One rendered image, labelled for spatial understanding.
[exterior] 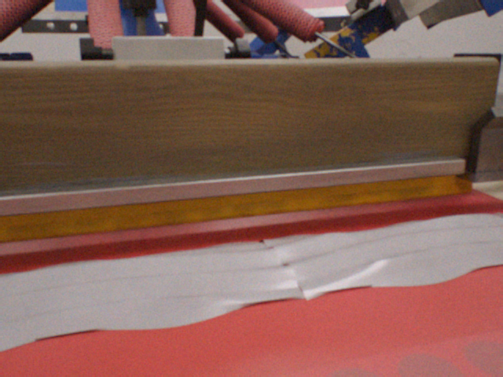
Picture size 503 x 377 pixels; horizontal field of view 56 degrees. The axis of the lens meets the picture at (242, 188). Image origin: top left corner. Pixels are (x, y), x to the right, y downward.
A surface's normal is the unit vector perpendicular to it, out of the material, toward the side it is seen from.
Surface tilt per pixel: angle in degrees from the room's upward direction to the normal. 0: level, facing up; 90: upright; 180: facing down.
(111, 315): 40
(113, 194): 90
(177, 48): 90
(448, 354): 0
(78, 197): 90
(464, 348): 0
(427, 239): 33
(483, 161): 90
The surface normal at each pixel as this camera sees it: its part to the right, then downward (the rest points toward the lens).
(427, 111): 0.29, 0.28
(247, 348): 0.00, -0.96
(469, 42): -0.96, 0.08
